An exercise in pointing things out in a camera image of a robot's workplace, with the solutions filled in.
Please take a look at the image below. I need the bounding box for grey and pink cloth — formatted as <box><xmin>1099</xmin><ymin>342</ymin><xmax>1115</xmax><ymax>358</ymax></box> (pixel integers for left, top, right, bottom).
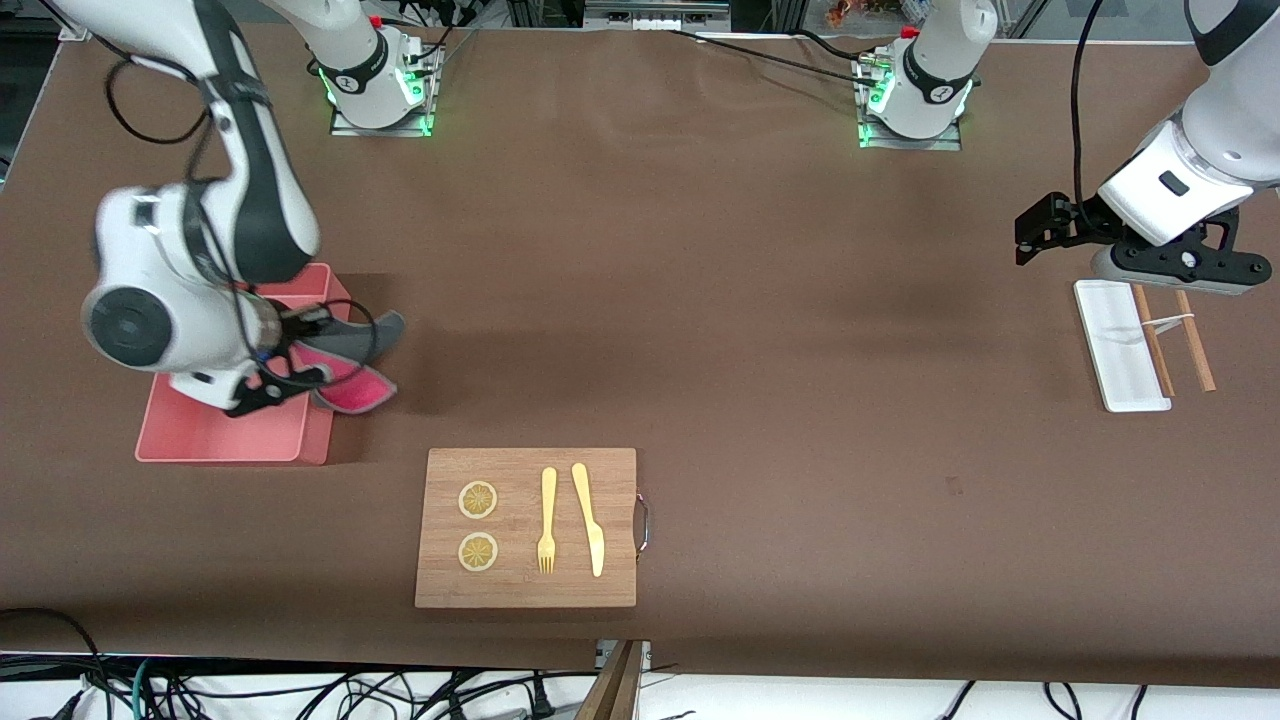
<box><xmin>288</xmin><ymin>310</ymin><xmax>407</xmax><ymax>414</ymax></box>

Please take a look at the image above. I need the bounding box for pink plastic bin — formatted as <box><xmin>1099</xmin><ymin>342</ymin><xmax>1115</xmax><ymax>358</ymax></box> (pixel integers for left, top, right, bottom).
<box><xmin>135</xmin><ymin>263</ymin><xmax>352</xmax><ymax>466</ymax></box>

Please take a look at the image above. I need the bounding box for thin white tie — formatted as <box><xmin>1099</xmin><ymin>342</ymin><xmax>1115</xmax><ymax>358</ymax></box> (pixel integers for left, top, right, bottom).
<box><xmin>1135</xmin><ymin>314</ymin><xmax>1197</xmax><ymax>346</ymax></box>

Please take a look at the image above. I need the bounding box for white rectangular tray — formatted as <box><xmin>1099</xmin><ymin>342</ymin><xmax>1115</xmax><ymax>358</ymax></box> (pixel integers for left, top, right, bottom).
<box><xmin>1073</xmin><ymin>280</ymin><xmax>1172</xmax><ymax>413</ymax></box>

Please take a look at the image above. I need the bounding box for yellow plastic fork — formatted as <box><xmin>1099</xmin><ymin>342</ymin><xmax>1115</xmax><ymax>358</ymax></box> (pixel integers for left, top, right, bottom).
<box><xmin>537</xmin><ymin>467</ymin><xmax>558</xmax><ymax>575</ymax></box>

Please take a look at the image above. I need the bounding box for wooden cutting board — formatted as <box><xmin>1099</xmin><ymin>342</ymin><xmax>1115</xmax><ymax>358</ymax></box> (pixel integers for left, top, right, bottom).
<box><xmin>414</xmin><ymin>447</ymin><xmax>651</xmax><ymax>609</ymax></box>

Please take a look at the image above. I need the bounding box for yellow plastic knife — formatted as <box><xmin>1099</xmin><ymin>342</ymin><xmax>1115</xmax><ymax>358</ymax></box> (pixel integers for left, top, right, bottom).
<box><xmin>571</xmin><ymin>462</ymin><xmax>606</xmax><ymax>578</ymax></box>

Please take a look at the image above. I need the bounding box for wooden beam under table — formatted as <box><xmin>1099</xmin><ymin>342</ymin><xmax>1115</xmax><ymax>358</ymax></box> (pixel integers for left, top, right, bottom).
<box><xmin>575</xmin><ymin>640</ymin><xmax>646</xmax><ymax>720</ymax></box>

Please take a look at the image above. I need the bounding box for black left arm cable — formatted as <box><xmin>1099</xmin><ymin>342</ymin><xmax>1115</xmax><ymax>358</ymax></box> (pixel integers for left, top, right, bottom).
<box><xmin>1070</xmin><ymin>0</ymin><xmax>1107</xmax><ymax>206</ymax></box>

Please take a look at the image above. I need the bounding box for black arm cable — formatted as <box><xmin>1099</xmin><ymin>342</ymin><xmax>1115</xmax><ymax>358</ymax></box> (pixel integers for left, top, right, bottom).
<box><xmin>1070</xmin><ymin>0</ymin><xmax>1107</xmax><ymax>206</ymax></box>
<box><xmin>105</xmin><ymin>50</ymin><xmax>379</xmax><ymax>373</ymax></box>

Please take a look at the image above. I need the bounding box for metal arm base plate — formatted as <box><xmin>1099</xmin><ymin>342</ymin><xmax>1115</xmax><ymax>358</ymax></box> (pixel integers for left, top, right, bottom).
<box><xmin>856</xmin><ymin>52</ymin><xmax>964</xmax><ymax>152</ymax></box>
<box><xmin>328</xmin><ymin>35</ymin><xmax>438</xmax><ymax>139</ymax></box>

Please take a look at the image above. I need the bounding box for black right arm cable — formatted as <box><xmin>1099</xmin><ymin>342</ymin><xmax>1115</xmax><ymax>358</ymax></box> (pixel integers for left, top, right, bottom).
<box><xmin>105</xmin><ymin>50</ymin><xmax>379</xmax><ymax>373</ymax></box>

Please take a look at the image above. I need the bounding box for black looping floor cable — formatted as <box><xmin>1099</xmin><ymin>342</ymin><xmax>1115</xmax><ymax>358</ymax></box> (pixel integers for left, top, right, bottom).
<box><xmin>0</xmin><ymin>607</ymin><xmax>106</xmax><ymax>720</ymax></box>

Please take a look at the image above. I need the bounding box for black cable across table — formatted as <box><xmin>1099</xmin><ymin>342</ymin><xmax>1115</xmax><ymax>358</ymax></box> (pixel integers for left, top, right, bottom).
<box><xmin>665</xmin><ymin>28</ymin><xmax>889</xmax><ymax>86</ymax></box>

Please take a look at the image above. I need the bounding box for aluminium frame bar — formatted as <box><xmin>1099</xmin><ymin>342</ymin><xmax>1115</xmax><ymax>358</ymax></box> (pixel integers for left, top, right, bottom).
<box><xmin>583</xmin><ymin>0</ymin><xmax>733</xmax><ymax>33</ymax></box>

